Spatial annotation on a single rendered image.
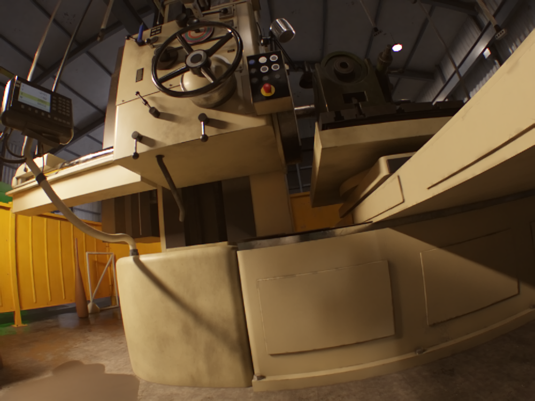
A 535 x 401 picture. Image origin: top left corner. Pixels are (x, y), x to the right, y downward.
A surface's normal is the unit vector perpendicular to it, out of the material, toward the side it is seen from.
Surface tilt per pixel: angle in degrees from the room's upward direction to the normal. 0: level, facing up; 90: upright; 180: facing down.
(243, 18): 90
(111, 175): 90
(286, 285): 90
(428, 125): 90
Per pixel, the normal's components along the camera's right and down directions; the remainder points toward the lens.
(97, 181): -0.13, -0.18
